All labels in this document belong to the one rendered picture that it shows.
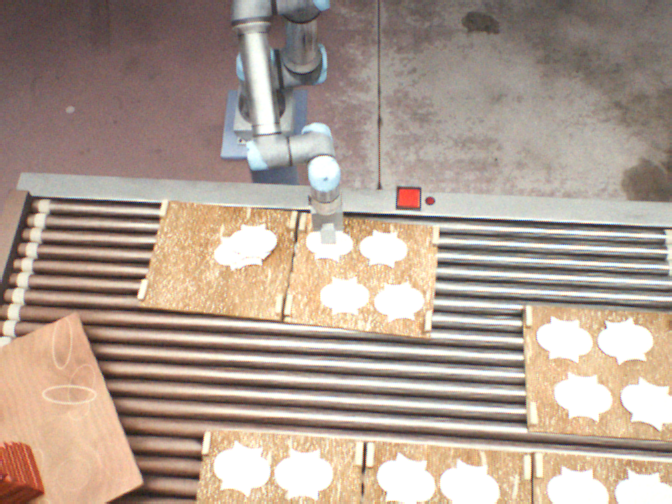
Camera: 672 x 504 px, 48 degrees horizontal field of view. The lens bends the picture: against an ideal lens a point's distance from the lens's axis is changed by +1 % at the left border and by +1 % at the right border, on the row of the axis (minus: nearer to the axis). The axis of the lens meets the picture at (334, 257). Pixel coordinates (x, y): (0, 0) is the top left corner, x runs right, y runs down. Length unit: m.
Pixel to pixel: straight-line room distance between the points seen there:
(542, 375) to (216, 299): 0.92
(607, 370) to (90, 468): 1.34
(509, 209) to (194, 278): 0.95
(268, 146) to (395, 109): 1.79
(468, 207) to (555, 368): 0.54
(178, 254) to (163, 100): 1.65
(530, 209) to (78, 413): 1.39
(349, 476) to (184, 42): 2.62
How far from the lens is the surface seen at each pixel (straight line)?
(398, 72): 3.76
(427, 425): 2.01
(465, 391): 2.05
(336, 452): 1.97
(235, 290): 2.14
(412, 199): 2.26
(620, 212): 2.38
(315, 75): 2.28
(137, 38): 4.06
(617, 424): 2.10
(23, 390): 2.08
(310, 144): 1.89
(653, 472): 2.10
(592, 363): 2.13
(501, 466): 2.00
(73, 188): 2.46
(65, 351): 2.08
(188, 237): 2.24
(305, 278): 2.13
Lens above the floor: 2.87
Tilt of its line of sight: 64 degrees down
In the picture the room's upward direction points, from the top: 4 degrees counter-clockwise
